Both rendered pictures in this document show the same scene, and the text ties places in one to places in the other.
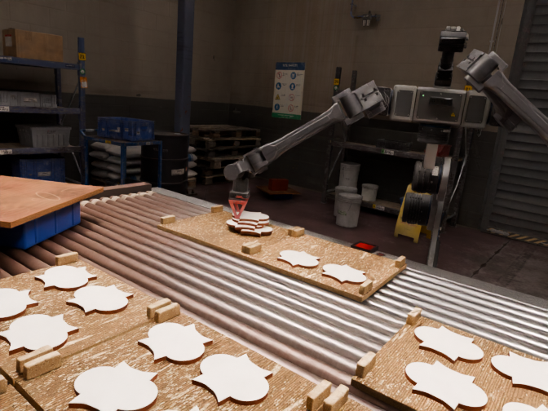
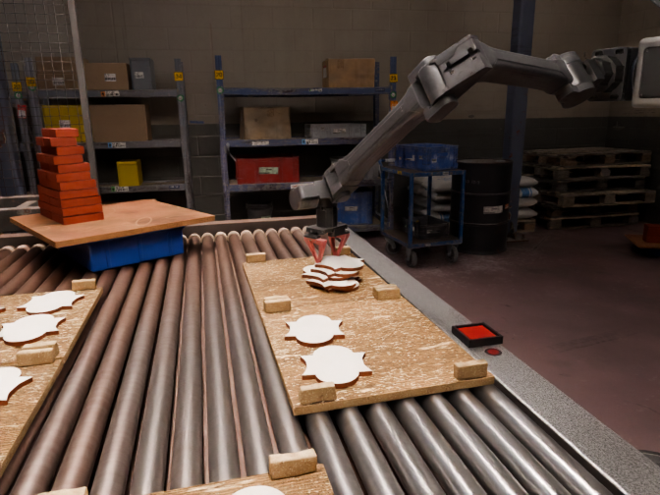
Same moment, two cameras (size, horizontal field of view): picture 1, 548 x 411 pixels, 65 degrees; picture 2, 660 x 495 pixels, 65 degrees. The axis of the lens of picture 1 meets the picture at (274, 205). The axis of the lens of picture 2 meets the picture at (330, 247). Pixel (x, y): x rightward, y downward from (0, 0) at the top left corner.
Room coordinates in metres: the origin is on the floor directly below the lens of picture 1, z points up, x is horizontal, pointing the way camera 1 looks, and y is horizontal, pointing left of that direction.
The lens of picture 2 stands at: (0.56, -0.76, 1.38)
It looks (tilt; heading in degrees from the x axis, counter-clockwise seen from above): 15 degrees down; 41
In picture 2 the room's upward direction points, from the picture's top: 1 degrees counter-clockwise
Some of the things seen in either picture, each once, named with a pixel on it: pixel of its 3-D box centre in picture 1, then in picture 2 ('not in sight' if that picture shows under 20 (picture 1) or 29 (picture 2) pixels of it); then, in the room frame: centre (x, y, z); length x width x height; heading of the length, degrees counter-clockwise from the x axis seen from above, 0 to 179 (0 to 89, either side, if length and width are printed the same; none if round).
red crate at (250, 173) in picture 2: not in sight; (266, 168); (4.36, 3.40, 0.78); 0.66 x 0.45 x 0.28; 142
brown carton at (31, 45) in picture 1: (33, 46); (348, 75); (5.06, 2.83, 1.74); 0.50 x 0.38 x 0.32; 142
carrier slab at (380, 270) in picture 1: (326, 261); (359, 342); (1.32, -0.18, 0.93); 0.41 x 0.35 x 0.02; 55
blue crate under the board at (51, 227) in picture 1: (13, 215); (120, 239); (1.37, 0.86, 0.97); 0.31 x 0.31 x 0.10; 84
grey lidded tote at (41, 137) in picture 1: (44, 135); (355, 167); (5.11, 2.78, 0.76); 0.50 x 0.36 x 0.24; 148
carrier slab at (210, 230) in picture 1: (230, 231); (313, 280); (1.55, 0.15, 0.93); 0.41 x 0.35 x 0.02; 55
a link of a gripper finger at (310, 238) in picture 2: (238, 205); (321, 246); (1.56, 0.13, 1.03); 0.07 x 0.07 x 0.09; 89
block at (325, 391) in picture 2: (365, 286); (317, 393); (1.09, -0.27, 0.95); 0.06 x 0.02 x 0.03; 145
